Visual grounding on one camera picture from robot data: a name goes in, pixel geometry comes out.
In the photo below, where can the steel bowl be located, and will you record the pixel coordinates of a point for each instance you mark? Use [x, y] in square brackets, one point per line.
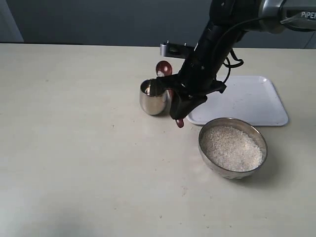
[240, 125]

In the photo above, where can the white rectangular tray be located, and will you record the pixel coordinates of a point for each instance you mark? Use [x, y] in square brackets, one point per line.
[252, 99]

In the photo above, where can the steel cup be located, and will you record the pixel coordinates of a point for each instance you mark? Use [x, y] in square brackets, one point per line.
[153, 98]

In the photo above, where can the dark red wooden spoon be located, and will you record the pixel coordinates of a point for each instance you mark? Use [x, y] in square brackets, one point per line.
[163, 69]

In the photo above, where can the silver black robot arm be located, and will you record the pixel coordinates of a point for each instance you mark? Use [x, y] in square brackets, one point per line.
[229, 21]

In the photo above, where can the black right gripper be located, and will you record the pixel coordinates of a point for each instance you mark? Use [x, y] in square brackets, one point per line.
[197, 76]

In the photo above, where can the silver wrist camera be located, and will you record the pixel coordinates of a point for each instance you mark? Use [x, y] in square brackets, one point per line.
[172, 50]

